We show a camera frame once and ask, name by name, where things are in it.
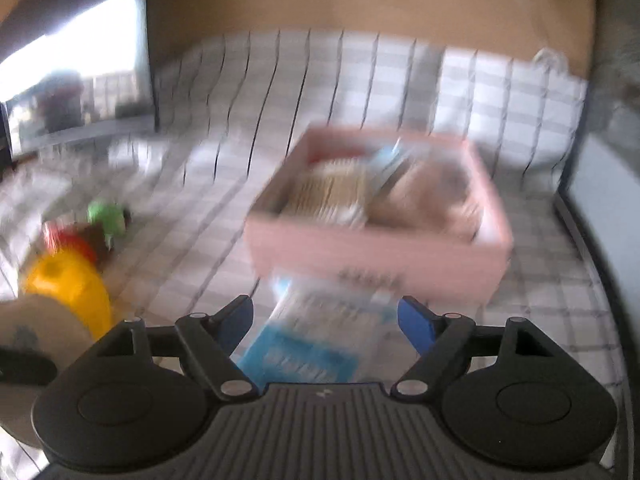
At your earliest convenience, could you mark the yellow plastic toy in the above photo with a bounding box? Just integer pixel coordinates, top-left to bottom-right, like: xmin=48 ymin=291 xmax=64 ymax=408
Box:
xmin=22 ymin=250 xmax=113 ymax=341

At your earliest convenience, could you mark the black framed white panel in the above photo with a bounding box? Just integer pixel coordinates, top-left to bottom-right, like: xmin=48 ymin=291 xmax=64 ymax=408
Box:
xmin=552 ymin=125 xmax=640 ymax=461

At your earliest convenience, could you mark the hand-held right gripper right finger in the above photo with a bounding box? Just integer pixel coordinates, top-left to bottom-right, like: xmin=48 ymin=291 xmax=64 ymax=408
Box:
xmin=392 ymin=295 xmax=556 ymax=402

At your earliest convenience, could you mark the pink cardboard box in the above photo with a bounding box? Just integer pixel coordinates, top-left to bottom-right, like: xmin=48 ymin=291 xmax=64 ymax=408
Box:
xmin=244 ymin=125 xmax=515 ymax=308

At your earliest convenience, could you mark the window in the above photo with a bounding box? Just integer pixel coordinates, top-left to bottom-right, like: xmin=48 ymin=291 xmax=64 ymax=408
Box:
xmin=0 ymin=0 xmax=152 ymax=156

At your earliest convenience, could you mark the blue tissue packet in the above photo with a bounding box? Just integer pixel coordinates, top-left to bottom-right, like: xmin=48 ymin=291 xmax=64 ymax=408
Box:
xmin=235 ymin=270 xmax=401 ymax=386

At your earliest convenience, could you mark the dark brown soft toy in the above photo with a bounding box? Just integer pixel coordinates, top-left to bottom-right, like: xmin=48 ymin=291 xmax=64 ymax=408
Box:
xmin=80 ymin=225 xmax=127 ymax=267

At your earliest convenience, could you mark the white checkered bed sheet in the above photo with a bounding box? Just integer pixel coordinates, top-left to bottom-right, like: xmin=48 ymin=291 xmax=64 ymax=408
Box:
xmin=0 ymin=27 xmax=626 ymax=480

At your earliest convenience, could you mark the orange red toy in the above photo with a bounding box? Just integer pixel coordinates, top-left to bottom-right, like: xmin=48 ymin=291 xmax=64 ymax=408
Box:
xmin=42 ymin=220 xmax=96 ymax=261

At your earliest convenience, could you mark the green soft toy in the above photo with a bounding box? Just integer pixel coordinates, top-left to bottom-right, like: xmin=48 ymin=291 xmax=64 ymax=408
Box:
xmin=87 ymin=201 xmax=132 ymax=241

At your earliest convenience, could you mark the beige round object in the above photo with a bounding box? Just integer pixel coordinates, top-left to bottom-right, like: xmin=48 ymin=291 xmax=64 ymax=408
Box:
xmin=0 ymin=297 xmax=98 ymax=453

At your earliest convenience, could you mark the pink knitted cloth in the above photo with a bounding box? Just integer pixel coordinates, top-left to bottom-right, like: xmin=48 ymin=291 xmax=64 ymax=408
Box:
xmin=370 ymin=157 xmax=483 ymax=241

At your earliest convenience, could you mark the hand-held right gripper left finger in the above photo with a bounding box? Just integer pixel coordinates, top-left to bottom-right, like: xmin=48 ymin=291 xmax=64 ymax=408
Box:
xmin=97 ymin=294 xmax=261 ymax=402

